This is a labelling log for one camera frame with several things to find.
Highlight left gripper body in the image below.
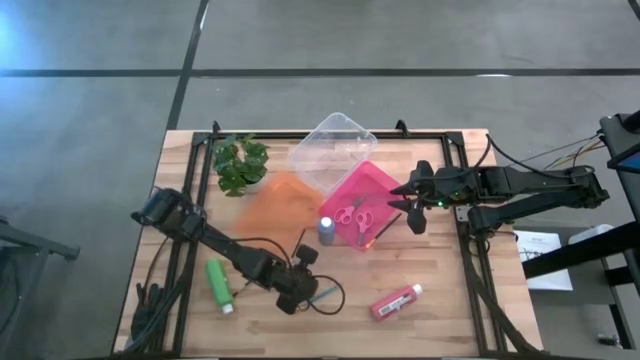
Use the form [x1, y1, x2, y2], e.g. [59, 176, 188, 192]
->
[275, 243, 321, 316]

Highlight white container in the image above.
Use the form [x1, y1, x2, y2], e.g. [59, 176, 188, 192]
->
[567, 223, 615, 246]

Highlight pink-handled scissors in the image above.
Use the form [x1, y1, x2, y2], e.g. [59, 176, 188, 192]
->
[353, 209, 375, 247]
[333, 196, 367, 226]

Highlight black metal beam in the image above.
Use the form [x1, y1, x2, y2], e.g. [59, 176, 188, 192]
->
[521, 219, 640, 280]

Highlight clear plastic bin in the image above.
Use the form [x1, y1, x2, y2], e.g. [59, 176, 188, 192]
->
[286, 111, 379, 197]

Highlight black paintbrush gold ferrule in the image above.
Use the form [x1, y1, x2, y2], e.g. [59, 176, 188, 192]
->
[364, 212, 404, 249]

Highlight computer monitor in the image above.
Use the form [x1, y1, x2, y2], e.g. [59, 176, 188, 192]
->
[607, 148, 640, 175]

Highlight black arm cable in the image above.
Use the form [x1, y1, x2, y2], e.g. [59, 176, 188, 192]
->
[483, 132, 601, 174]

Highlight black cable bundle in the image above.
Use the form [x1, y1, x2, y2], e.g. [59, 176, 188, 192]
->
[127, 234, 201, 354]

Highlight black metal stand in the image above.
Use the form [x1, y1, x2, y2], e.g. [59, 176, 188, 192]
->
[0, 217, 81, 360]

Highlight green paint bottle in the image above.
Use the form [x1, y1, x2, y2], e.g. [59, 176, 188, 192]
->
[205, 257, 235, 315]

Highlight coloured wires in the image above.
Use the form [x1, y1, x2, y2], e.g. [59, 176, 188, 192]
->
[542, 137, 609, 171]

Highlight blue paint bottle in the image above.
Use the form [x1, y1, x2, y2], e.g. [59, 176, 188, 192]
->
[317, 216, 337, 247]

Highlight white paper sheet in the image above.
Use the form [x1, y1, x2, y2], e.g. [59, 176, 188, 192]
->
[513, 229, 575, 292]

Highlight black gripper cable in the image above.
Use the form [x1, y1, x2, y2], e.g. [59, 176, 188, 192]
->
[232, 236, 347, 317]

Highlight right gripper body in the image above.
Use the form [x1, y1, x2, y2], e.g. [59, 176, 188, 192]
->
[407, 159, 476, 236]

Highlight pink plastic bin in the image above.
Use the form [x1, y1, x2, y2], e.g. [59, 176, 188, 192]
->
[318, 159, 404, 253]

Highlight green plant white pot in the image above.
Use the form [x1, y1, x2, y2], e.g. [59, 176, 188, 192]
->
[212, 132, 271, 199]

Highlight pink paint bottle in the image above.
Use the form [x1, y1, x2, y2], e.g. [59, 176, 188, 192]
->
[369, 283, 424, 322]

